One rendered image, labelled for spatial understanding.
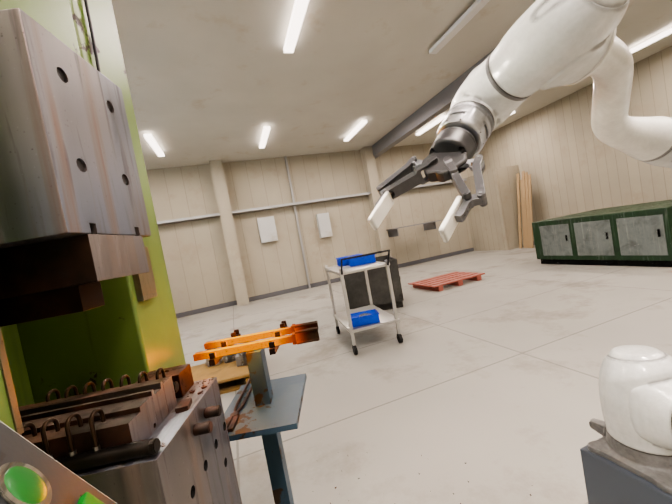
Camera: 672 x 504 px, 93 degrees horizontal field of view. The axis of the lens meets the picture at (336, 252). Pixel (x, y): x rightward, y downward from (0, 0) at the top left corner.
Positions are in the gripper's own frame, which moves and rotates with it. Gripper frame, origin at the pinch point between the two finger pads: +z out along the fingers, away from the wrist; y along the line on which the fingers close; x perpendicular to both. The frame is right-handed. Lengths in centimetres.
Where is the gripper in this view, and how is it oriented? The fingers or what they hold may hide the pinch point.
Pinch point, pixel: (407, 225)
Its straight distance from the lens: 54.1
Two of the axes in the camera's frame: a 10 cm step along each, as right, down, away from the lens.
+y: 7.0, 1.8, -6.9
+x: 4.8, 6.0, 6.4
